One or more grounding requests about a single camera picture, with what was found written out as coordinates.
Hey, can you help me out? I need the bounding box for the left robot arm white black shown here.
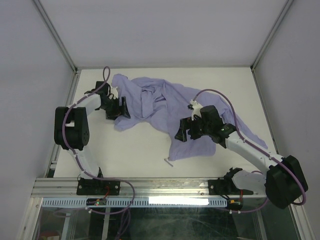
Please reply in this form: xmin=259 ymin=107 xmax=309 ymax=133
xmin=54 ymin=81 xmax=131 ymax=195

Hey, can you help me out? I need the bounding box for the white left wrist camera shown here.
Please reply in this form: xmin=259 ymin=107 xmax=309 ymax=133
xmin=110 ymin=87 xmax=119 ymax=98

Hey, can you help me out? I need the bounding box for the small black circuit board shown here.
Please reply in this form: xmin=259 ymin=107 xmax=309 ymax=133
xmin=86 ymin=198 xmax=108 ymax=206

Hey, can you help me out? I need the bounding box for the grey slotted cable duct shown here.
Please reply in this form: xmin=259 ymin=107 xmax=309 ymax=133
xmin=42 ymin=196 xmax=227 ymax=208

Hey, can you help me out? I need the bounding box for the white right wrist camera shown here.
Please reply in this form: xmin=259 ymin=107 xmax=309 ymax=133
xmin=187 ymin=100 xmax=203 ymax=121

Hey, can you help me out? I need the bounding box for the black orange power connector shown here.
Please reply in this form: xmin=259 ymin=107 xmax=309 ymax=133
xmin=225 ymin=199 xmax=243 ymax=211

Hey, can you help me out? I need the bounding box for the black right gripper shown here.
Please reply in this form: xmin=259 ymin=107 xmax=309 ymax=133
xmin=174 ymin=114 xmax=211 ymax=142

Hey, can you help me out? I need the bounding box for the aluminium side rail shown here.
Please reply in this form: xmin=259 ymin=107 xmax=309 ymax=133
xmin=44 ymin=69 xmax=81 ymax=178
xmin=250 ymin=69 xmax=279 ymax=154

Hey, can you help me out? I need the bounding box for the left aluminium corner post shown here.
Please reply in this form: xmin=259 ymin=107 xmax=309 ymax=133
xmin=31 ymin=0 xmax=78 ymax=72

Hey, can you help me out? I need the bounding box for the right aluminium corner post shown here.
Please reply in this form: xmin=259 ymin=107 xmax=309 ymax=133
xmin=250 ymin=0 xmax=295 ymax=72

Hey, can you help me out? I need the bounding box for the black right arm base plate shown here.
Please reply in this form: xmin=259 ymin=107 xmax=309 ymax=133
xmin=207 ymin=178 xmax=254 ymax=196

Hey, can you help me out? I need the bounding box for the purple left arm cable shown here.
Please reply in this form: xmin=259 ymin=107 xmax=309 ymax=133
xmin=62 ymin=66 xmax=137 ymax=216

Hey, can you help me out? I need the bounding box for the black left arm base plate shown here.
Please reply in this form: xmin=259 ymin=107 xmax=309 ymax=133
xmin=76 ymin=178 xmax=121 ymax=196

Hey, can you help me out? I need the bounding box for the aluminium front frame rail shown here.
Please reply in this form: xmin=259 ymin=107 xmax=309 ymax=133
xmin=31 ymin=177 xmax=265 ymax=198

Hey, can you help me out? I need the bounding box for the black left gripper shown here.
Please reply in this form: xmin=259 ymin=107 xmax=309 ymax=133
xmin=100 ymin=96 xmax=129 ymax=121

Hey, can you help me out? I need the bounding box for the aluminium corner post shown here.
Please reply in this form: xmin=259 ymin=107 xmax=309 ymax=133
xmin=250 ymin=0 xmax=295 ymax=72
xmin=31 ymin=0 xmax=78 ymax=72

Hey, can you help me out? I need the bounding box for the right aluminium side rail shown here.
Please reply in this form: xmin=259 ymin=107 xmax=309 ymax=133
xmin=250 ymin=69 xmax=279 ymax=154

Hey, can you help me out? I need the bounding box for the lilac zip-up jacket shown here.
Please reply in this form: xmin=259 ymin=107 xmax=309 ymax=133
xmin=111 ymin=72 xmax=269 ymax=168

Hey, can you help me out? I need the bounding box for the left aluminium side rail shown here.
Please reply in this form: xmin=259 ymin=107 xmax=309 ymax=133
xmin=44 ymin=69 xmax=81 ymax=178

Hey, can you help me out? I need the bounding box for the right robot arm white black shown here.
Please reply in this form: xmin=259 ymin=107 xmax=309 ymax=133
xmin=175 ymin=101 xmax=309 ymax=209

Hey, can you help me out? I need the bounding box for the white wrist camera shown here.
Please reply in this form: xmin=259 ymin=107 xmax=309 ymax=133
xmin=187 ymin=100 xmax=203 ymax=121
xmin=110 ymin=87 xmax=119 ymax=98

